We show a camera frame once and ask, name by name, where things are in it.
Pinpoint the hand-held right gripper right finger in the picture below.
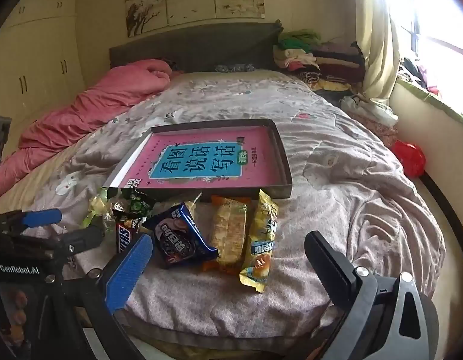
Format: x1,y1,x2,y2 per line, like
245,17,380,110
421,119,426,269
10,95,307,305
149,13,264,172
304,231,439,360

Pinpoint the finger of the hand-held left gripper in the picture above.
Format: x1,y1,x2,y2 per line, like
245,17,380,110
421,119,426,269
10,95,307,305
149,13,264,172
57,227,105,257
0,208,63,235

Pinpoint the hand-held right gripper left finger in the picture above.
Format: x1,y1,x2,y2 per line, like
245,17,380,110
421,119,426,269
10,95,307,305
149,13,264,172
64,233,154,360

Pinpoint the brown chocolate bar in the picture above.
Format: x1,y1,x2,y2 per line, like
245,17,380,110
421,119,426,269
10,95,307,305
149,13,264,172
115,217,144,254

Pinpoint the yellow-green candy wrapper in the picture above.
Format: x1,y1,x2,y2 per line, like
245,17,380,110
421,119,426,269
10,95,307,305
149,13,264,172
90,187,121,229

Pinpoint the blue cookie packet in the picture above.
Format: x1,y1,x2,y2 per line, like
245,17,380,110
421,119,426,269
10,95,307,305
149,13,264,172
142,202,220,269

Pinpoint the dark green snack packet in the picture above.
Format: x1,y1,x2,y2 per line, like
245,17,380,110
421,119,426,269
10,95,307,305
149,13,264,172
112,187,155,220

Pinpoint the yellow snack packet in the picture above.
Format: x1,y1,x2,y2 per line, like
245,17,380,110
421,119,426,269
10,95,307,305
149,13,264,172
239,189,279,293

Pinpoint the pink book box tray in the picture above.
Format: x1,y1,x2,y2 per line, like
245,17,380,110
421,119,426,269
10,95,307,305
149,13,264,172
103,119,293,200

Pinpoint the orange-edged cracker packet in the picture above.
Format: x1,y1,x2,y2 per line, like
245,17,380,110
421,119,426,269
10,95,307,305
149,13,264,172
202,195,252,274

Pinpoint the person's left hand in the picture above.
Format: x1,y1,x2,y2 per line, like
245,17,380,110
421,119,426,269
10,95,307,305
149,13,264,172
7,289,29,330

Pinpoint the pink quilt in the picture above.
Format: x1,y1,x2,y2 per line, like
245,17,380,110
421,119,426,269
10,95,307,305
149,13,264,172
0,59,172,203

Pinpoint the pink and blue book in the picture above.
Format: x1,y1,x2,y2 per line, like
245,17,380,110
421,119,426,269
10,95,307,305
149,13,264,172
121,129,288,192

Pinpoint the red plastic bag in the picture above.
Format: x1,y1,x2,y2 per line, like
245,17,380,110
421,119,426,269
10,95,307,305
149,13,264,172
391,140,426,179

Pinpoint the floral patterned cloth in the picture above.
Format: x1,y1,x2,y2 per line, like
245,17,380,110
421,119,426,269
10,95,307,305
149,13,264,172
348,112,401,151

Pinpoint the cream wardrobe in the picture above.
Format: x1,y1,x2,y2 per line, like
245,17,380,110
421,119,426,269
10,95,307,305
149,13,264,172
0,0,86,147

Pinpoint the white cloth bundle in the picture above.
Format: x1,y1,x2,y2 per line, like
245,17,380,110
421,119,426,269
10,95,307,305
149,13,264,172
340,95,399,128

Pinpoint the pile of folded clothes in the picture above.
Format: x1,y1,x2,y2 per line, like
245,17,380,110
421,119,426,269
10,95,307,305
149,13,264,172
273,28,367,98

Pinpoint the heap of dark clothes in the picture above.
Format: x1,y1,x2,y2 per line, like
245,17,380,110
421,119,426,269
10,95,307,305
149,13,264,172
398,58,442,96

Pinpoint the dark patterned pillow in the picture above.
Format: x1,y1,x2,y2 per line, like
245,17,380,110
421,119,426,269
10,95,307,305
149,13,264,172
214,64,255,73

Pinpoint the grey bed headboard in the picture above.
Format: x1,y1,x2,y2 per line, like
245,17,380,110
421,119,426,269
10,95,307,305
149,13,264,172
109,20,284,74

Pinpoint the cream curtain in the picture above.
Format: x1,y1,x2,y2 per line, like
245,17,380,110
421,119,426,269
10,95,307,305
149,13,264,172
351,0,401,102

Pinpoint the window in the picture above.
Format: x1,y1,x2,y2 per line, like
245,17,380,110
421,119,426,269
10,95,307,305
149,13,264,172
389,0,463,121

